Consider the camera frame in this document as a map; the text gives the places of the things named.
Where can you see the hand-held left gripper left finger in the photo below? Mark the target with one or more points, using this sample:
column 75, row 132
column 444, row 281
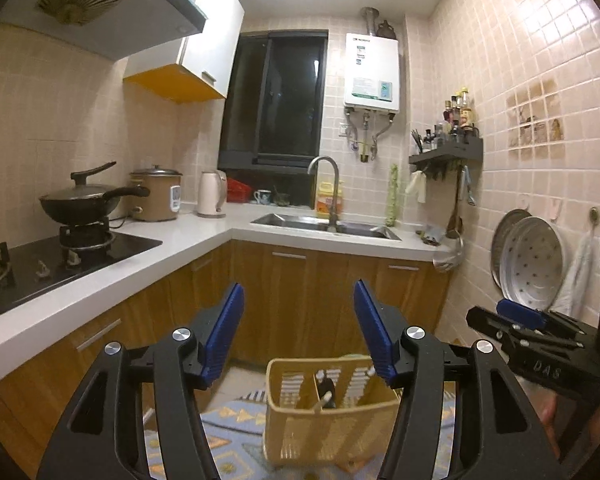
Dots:
column 224, row 332

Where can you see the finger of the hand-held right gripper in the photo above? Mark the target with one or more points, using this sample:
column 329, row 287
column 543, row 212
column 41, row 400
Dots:
column 520, row 312
column 485, row 322

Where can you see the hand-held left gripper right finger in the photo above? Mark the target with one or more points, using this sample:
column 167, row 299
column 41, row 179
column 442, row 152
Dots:
column 375, row 335

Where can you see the black utensil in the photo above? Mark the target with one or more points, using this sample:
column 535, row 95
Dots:
column 326, row 385

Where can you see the yellow plastic utensil basket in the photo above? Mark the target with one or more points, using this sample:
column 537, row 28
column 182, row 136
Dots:
column 300, row 435

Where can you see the person's right hand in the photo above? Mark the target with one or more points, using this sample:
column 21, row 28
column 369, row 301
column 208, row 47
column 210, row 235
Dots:
column 549, row 412

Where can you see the perforated steel steamer tray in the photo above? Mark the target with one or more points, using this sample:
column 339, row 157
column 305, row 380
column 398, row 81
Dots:
column 530, row 265

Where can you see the steel plate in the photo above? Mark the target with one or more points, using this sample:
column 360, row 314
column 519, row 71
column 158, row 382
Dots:
column 502, row 245

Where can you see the white hanging towel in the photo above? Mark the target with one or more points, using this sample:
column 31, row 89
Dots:
column 580, row 275

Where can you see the steel ladle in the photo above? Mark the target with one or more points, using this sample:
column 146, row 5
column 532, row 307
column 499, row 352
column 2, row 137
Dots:
column 450, row 255

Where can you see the wooden base cabinets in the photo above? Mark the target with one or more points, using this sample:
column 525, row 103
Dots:
column 290, row 290

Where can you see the patterned floor rug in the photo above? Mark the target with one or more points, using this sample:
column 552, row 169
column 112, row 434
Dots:
column 230, row 430

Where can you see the dish cloth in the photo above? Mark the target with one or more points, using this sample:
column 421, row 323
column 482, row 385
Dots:
column 432, row 236

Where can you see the steel sink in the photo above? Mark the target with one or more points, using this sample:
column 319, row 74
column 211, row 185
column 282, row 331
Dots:
column 300, row 222

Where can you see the white electric kettle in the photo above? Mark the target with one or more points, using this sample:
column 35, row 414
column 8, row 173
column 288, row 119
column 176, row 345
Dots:
column 210, row 195

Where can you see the yellow detergent bottle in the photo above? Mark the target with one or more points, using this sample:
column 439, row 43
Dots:
column 327, row 202

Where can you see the white patterned cup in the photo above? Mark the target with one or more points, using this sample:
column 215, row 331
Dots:
column 261, row 196

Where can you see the green hanging loofah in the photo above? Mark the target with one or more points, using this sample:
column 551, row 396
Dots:
column 393, row 195

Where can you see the red plastic basket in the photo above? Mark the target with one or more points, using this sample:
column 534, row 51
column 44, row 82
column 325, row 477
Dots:
column 240, row 191

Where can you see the dark bowl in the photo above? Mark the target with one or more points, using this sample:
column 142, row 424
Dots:
column 282, row 199

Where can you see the steel faucet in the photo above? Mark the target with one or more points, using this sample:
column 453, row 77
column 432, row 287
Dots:
column 334, row 195

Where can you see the white rubber glove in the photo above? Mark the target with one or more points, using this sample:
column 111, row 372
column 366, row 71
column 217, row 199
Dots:
column 416, row 186

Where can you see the brown rice cooker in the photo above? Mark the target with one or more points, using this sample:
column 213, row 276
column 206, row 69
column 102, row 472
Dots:
column 155, row 195

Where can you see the black wok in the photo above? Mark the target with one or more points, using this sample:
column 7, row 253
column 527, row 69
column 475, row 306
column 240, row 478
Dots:
column 80, row 210

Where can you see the black glass gas stove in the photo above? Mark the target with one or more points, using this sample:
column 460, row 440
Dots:
column 45, row 265

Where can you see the group of seasoning bottles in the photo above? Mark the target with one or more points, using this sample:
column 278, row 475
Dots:
column 457, row 120

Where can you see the water heater pipes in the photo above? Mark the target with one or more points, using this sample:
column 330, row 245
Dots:
column 367, row 132

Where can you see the black wok lid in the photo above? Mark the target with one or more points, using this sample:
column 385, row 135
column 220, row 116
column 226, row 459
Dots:
column 77, row 187

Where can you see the dark window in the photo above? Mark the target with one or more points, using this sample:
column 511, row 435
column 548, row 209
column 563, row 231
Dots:
column 275, row 100

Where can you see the white water heater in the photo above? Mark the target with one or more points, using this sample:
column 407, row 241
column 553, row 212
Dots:
column 372, row 70

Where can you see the metal exhaust pipe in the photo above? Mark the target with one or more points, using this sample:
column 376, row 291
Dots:
column 368, row 20

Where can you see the grey range hood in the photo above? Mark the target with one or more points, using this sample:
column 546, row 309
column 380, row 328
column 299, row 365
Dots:
column 105, row 10

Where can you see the white wall hook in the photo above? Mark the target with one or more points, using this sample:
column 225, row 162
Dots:
column 556, row 210

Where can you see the metal wall hook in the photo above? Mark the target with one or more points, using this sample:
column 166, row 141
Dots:
column 594, row 215

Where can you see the grey wall shelf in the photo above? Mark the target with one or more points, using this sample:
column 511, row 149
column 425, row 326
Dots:
column 445, row 155

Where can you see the wall socket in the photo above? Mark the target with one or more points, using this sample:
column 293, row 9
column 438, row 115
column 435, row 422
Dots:
column 344, row 129

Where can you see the white wall cabinet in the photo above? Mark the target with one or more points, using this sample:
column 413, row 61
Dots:
column 205, row 35

